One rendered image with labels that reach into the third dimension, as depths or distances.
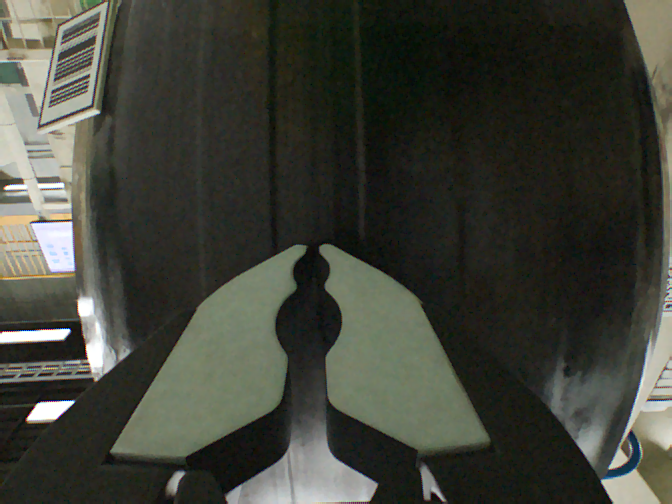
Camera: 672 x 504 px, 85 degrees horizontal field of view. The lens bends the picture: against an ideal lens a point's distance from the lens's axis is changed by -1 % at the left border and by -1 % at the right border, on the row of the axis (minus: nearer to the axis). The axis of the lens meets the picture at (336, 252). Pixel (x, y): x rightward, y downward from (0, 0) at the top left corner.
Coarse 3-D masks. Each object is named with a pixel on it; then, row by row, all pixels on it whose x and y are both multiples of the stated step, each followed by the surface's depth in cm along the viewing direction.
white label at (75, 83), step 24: (72, 24) 17; (96, 24) 17; (72, 48) 17; (96, 48) 16; (48, 72) 17; (72, 72) 16; (96, 72) 16; (48, 96) 17; (72, 96) 16; (96, 96) 15; (48, 120) 16; (72, 120) 16
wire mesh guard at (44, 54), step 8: (48, 0) 59; (32, 8) 60; (16, 16) 60; (48, 16) 61; (56, 16) 61; (64, 16) 61; (0, 24) 61; (24, 40) 62; (8, 48) 62; (0, 56) 62; (8, 56) 62; (16, 56) 62; (24, 56) 62; (32, 56) 62; (40, 56) 62; (48, 56) 62
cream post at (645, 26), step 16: (624, 0) 34; (640, 0) 32; (656, 0) 30; (640, 16) 32; (656, 16) 31; (640, 32) 32; (656, 32) 31; (656, 48) 31; (656, 64) 31; (656, 80) 31; (656, 96) 31; (656, 352) 43; (656, 368) 44; (640, 400) 47
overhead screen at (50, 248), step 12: (36, 228) 347; (48, 228) 348; (60, 228) 349; (48, 240) 353; (60, 240) 354; (48, 252) 359; (60, 252) 360; (72, 252) 361; (48, 264) 365; (60, 264) 366; (72, 264) 367
